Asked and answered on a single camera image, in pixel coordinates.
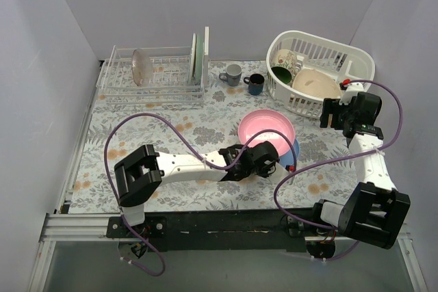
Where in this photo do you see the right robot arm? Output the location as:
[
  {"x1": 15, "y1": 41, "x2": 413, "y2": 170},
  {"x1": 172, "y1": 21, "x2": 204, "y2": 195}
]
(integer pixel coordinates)
[{"x1": 309, "y1": 92, "x2": 411, "y2": 249}]

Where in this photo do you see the grey mug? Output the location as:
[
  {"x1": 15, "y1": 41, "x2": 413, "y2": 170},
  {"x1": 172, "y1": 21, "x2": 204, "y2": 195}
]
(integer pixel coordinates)
[{"x1": 218, "y1": 64, "x2": 242, "y2": 87}]

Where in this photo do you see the clear glass plate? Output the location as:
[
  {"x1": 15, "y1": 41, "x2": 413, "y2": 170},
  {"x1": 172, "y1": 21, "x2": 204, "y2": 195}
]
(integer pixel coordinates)
[{"x1": 131, "y1": 49, "x2": 154, "y2": 87}]

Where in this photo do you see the pink plate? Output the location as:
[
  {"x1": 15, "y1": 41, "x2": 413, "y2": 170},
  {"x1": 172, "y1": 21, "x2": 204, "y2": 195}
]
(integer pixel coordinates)
[{"x1": 237, "y1": 109, "x2": 296, "y2": 156}]

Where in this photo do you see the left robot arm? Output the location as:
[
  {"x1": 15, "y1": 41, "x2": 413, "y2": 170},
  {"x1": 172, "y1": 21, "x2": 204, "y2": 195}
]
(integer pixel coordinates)
[{"x1": 114, "y1": 142, "x2": 279, "y2": 237}]

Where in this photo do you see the cream leaf-shaped dish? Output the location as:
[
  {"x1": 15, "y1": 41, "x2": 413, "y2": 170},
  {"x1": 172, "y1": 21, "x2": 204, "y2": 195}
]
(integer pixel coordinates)
[{"x1": 292, "y1": 68, "x2": 342, "y2": 98}]

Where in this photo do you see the white plastic basket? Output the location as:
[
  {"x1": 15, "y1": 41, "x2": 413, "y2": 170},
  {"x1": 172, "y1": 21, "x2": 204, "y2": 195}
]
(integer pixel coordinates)
[{"x1": 266, "y1": 30, "x2": 375, "y2": 118}]

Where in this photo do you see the blue plate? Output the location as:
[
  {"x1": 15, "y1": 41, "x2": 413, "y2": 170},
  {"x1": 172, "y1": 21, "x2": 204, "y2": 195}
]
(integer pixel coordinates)
[{"x1": 279, "y1": 139, "x2": 300, "y2": 168}]

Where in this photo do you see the floral mug green inside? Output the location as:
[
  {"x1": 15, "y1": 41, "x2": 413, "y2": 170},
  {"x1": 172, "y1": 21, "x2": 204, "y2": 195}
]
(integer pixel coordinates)
[{"x1": 270, "y1": 49, "x2": 297, "y2": 84}]

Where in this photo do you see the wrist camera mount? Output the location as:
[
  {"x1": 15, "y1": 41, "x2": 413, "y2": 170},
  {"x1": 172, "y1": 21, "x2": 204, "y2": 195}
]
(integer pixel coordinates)
[
  {"x1": 339, "y1": 79, "x2": 364, "y2": 105},
  {"x1": 270, "y1": 163, "x2": 291, "y2": 186}
]

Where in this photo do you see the aluminium frame rail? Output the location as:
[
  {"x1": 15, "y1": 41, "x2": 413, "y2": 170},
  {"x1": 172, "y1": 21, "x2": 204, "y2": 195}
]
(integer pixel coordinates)
[{"x1": 38, "y1": 212, "x2": 120, "y2": 242}]

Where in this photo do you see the floral tablecloth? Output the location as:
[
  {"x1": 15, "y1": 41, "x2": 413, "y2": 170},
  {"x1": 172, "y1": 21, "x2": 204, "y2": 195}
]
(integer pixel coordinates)
[{"x1": 69, "y1": 62, "x2": 357, "y2": 214}]

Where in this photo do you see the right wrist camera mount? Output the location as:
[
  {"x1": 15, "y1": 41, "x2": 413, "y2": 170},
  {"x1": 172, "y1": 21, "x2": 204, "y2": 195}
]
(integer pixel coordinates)
[{"x1": 339, "y1": 79, "x2": 364, "y2": 105}]

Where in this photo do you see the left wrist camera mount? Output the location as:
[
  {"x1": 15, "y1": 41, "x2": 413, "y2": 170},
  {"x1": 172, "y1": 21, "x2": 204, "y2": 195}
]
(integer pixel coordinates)
[{"x1": 270, "y1": 163, "x2": 291, "y2": 186}]

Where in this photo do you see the white plate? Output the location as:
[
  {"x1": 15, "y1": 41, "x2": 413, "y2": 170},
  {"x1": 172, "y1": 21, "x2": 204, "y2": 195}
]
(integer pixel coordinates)
[{"x1": 188, "y1": 33, "x2": 197, "y2": 85}]

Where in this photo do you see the dark blue mug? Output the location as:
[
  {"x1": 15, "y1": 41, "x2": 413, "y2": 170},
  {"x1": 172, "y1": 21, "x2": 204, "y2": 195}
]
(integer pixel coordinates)
[{"x1": 244, "y1": 73, "x2": 265, "y2": 96}]

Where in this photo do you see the green plate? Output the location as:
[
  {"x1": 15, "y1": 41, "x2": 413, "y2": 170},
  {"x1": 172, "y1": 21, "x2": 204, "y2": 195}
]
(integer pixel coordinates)
[{"x1": 193, "y1": 34, "x2": 204, "y2": 85}]

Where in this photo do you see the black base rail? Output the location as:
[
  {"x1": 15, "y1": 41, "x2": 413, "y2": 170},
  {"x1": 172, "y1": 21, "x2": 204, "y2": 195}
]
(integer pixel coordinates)
[{"x1": 106, "y1": 209, "x2": 327, "y2": 252}]

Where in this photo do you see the white cutting board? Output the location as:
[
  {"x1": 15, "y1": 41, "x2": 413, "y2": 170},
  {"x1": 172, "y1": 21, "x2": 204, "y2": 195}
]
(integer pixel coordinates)
[{"x1": 204, "y1": 26, "x2": 209, "y2": 57}]

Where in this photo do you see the white wire dish rack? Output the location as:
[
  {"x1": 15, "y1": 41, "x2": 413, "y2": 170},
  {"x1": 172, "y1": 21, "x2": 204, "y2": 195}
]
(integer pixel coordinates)
[{"x1": 96, "y1": 44, "x2": 205, "y2": 105}]

